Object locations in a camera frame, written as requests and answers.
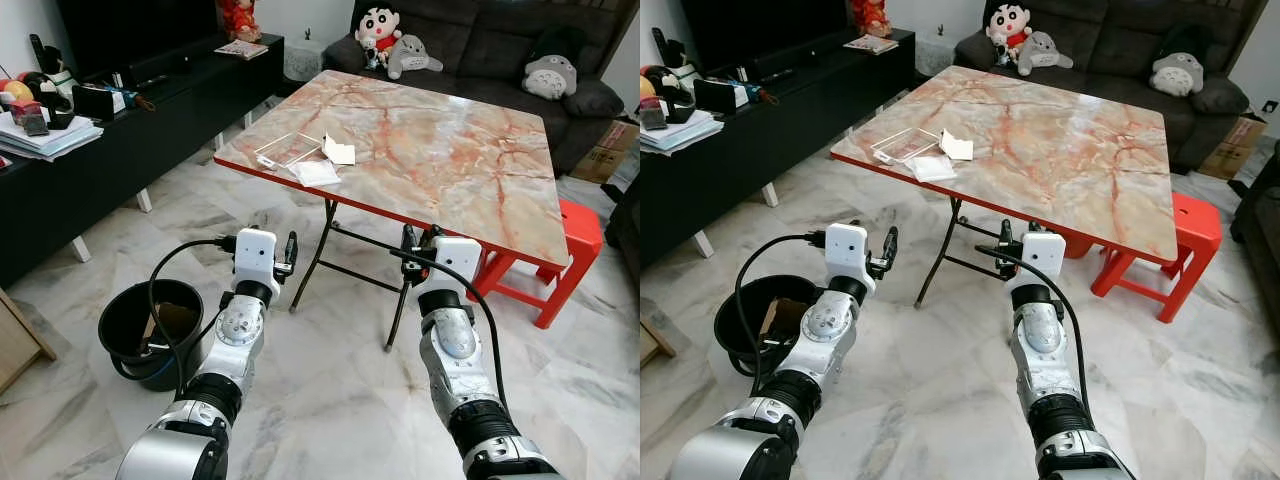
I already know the black round rubbish bucket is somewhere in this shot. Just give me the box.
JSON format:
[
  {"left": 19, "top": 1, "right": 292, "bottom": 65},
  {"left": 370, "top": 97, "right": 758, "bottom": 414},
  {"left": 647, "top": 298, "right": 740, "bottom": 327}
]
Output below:
[
  {"left": 714, "top": 274, "right": 831, "bottom": 379},
  {"left": 98, "top": 279, "right": 206, "bottom": 393}
]

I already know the white flat tissue packet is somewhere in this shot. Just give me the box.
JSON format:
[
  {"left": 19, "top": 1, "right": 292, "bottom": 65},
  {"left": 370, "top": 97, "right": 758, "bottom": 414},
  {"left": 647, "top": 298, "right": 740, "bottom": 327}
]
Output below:
[
  {"left": 288, "top": 160, "right": 343, "bottom": 188},
  {"left": 908, "top": 155, "right": 959, "bottom": 183}
]

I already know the marble pattern folding table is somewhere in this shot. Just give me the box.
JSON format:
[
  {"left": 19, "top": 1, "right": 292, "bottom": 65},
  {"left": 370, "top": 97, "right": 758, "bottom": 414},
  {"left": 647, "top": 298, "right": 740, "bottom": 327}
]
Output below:
[
  {"left": 213, "top": 70, "right": 573, "bottom": 351},
  {"left": 830, "top": 65, "right": 1181, "bottom": 311}
]

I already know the brown cardboard piece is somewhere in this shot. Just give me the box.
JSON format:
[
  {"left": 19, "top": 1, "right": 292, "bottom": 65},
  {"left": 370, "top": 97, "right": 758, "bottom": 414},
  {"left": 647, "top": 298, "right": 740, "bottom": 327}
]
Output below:
[
  {"left": 762, "top": 298, "right": 809, "bottom": 336},
  {"left": 148, "top": 303, "right": 198, "bottom": 351}
]

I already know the black low TV cabinet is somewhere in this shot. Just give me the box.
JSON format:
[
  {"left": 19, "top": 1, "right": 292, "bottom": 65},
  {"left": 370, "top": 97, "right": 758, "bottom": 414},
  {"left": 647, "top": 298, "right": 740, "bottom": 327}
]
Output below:
[
  {"left": 0, "top": 33, "right": 286, "bottom": 291},
  {"left": 640, "top": 28, "right": 916, "bottom": 269}
]

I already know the red plastic stool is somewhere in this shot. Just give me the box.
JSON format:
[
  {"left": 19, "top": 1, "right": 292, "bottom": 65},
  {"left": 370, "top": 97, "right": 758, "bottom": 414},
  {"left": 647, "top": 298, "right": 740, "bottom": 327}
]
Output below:
[
  {"left": 470, "top": 198, "right": 606, "bottom": 329},
  {"left": 1065, "top": 190, "right": 1223, "bottom": 323}
]

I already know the brown cardboard box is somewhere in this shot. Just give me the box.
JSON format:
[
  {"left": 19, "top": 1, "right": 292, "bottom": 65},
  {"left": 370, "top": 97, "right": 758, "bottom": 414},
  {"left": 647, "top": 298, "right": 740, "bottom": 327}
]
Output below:
[
  {"left": 572, "top": 120, "right": 641, "bottom": 186},
  {"left": 1198, "top": 115, "right": 1269, "bottom": 181}
]

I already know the grey upright Totoro plush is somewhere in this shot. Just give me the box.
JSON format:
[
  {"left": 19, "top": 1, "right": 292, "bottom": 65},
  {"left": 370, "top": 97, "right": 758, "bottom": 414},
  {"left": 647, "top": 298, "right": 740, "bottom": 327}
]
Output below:
[
  {"left": 1150, "top": 50, "right": 1206, "bottom": 98},
  {"left": 522, "top": 52, "right": 579, "bottom": 101}
]

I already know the cartoon boy plush doll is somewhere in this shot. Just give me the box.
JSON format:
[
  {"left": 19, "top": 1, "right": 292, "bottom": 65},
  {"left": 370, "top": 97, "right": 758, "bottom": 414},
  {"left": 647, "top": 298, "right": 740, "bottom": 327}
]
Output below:
[
  {"left": 355, "top": 8, "right": 403, "bottom": 71},
  {"left": 985, "top": 3, "right": 1033, "bottom": 69}
]

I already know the dark grey fabric sofa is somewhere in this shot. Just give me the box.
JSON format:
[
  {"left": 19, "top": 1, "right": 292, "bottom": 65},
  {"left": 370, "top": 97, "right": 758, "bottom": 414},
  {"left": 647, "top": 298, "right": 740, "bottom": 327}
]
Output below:
[
  {"left": 322, "top": 0, "right": 641, "bottom": 176},
  {"left": 953, "top": 0, "right": 1271, "bottom": 171}
]

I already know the red costume doll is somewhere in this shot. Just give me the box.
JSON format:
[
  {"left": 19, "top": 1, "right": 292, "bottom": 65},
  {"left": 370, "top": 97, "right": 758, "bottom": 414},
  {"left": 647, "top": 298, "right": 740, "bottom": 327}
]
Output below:
[
  {"left": 217, "top": 0, "right": 263, "bottom": 43},
  {"left": 850, "top": 0, "right": 894, "bottom": 39}
]

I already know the dark grey side sofa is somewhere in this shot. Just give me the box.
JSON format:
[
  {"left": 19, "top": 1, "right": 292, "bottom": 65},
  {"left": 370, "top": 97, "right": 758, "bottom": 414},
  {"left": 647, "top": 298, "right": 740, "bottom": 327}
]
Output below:
[{"left": 1230, "top": 140, "right": 1280, "bottom": 351}]

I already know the black rectangular box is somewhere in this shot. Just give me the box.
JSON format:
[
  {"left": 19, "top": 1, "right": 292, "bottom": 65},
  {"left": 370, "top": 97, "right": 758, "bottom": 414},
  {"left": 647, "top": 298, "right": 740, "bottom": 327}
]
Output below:
[
  {"left": 72, "top": 84, "right": 129, "bottom": 123},
  {"left": 693, "top": 78, "right": 751, "bottom": 113}
]

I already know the stack of white papers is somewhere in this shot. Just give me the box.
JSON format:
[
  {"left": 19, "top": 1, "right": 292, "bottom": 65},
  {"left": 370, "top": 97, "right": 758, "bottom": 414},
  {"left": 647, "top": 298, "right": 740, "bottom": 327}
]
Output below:
[
  {"left": 640, "top": 108, "right": 726, "bottom": 156},
  {"left": 0, "top": 110, "right": 104, "bottom": 163}
]

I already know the light wooden furniture corner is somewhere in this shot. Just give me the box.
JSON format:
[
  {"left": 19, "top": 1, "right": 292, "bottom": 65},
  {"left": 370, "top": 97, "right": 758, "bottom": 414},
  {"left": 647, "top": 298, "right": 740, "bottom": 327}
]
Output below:
[
  {"left": 0, "top": 288, "right": 58, "bottom": 396},
  {"left": 640, "top": 318, "right": 676, "bottom": 369}
]

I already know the black flat screen television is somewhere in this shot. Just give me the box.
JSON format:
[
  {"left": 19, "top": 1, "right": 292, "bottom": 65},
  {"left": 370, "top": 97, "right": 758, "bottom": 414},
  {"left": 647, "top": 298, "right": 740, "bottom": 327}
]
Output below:
[
  {"left": 680, "top": 0, "right": 856, "bottom": 71},
  {"left": 55, "top": 0, "right": 221, "bottom": 81}
]

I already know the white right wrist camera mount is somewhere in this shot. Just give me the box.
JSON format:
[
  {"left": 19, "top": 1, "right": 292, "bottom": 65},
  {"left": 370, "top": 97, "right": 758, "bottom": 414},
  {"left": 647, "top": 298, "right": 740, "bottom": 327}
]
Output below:
[
  {"left": 1020, "top": 232, "right": 1067, "bottom": 289},
  {"left": 432, "top": 237, "right": 483, "bottom": 294}
]

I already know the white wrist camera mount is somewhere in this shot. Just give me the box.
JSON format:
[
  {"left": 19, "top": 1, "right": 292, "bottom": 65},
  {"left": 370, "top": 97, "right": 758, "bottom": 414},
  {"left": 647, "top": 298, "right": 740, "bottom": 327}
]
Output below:
[
  {"left": 826, "top": 223, "right": 869, "bottom": 286},
  {"left": 233, "top": 228, "right": 278, "bottom": 291},
  {"left": 1020, "top": 232, "right": 1067, "bottom": 289},
  {"left": 432, "top": 237, "right": 483, "bottom": 294}
]

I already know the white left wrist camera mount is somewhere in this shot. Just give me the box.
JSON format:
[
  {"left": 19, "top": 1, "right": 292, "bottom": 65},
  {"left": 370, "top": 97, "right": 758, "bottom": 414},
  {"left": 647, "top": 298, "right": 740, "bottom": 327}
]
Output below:
[
  {"left": 826, "top": 223, "right": 869, "bottom": 286},
  {"left": 233, "top": 228, "right": 278, "bottom": 291}
]

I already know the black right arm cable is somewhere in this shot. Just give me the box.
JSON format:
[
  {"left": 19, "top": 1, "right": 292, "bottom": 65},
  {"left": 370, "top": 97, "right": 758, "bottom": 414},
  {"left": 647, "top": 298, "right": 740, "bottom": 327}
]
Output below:
[
  {"left": 985, "top": 247, "right": 1093, "bottom": 411},
  {"left": 390, "top": 248, "right": 511, "bottom": 411}
]

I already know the long black left arm cable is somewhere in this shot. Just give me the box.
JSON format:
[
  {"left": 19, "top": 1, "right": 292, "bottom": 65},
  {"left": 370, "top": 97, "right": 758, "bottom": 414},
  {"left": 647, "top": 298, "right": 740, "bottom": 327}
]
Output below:
[
  {"left": 147, "top": 237, "right": 238, "bottom": 396},
  {"left": 734, "top": 233, "right": 829, "bottom": 396}
]

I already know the black cordless phone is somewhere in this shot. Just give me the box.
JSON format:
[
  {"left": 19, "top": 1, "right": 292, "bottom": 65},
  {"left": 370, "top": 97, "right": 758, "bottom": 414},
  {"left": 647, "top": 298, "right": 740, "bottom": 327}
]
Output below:
[
  {"left": 652, "top": 27, "right": 686, "bottom": 69},
  {"left": 28, "top": 33, "right": 63, "bottom": 76}
]

